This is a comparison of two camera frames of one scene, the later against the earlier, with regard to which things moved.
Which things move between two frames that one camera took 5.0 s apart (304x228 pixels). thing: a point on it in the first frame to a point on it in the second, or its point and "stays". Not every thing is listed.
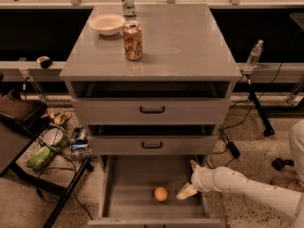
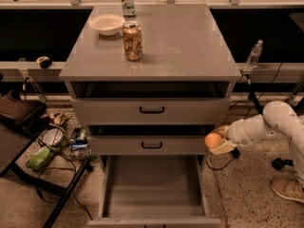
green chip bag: x=40 y=159 stays
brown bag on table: x=29 y=115 stays
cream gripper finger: x=186 y=191 to x=223 y=148
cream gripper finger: x=194 y=164 to x=222 y=130
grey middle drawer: x=152 y=139 stays
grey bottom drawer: x=140 y=191 stays
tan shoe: x=289 y=183 stays
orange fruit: x=161 y=194 to x=213 y=140
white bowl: x=107 y=24 stays
